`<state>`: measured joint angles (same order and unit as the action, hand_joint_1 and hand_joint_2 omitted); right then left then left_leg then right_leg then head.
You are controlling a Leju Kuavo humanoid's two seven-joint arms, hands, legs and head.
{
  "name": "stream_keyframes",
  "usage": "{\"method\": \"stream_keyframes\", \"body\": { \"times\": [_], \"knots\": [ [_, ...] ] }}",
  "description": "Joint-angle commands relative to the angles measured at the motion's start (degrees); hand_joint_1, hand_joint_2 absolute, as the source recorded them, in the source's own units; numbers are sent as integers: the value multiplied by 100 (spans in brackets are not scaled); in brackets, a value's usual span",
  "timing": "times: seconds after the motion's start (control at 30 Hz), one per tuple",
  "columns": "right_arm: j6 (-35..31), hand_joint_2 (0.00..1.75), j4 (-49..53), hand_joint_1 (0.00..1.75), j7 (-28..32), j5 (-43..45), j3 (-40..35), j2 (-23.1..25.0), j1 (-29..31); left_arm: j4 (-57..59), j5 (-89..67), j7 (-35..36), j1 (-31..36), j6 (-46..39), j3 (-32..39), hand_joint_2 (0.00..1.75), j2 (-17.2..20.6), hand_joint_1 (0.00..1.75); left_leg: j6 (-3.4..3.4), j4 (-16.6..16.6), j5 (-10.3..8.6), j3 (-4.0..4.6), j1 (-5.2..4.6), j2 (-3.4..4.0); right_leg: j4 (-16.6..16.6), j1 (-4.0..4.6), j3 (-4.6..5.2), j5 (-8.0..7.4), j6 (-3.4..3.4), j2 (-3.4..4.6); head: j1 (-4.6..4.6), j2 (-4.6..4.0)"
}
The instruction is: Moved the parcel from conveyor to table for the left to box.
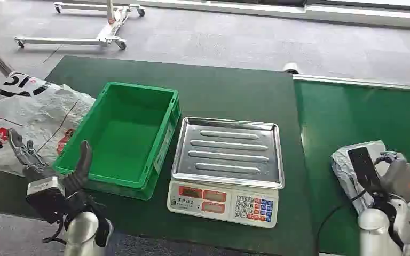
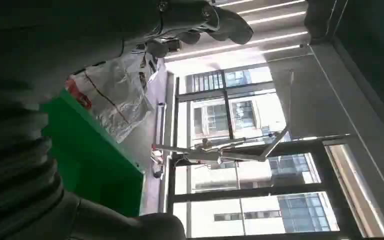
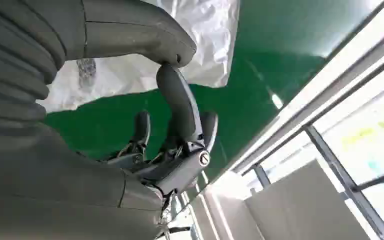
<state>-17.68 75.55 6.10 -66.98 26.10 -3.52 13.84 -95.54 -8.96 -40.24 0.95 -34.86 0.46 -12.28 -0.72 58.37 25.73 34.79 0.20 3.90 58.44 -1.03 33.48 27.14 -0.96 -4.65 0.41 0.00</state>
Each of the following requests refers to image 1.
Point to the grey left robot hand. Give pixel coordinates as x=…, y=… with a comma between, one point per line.
x=79, y=173

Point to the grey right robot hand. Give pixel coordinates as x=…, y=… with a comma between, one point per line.
x=401, y=178

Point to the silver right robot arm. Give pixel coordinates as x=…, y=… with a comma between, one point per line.
x=376, y=231

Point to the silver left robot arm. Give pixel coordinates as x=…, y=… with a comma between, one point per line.
x=83, y=229

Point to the grey plastic parcel bag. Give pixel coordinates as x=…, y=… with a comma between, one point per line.
x=346, y=173

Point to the green plastic crate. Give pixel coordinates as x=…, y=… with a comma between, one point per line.
x=127, y=141

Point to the green conveyor belt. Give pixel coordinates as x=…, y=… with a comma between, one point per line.
x=360, y=120

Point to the white printed plastic parcel bag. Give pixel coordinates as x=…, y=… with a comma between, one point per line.
x=35, y=113

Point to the white electronic scale steel tray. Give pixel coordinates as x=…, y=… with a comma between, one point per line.
x=228, y=166

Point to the white conveyor roller end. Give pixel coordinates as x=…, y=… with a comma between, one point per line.
x=291, y=68

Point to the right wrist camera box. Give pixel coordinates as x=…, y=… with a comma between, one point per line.
x=363, y=168

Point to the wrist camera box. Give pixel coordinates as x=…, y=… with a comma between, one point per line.
x=46, y=198
x=363, y=168

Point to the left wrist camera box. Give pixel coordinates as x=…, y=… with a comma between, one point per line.
x=46, y=198

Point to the aluminium conveyor side rail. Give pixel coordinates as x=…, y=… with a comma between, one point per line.
x=360, y=82

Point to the white wheeled floor frame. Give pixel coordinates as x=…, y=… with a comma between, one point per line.
x=107, y=32

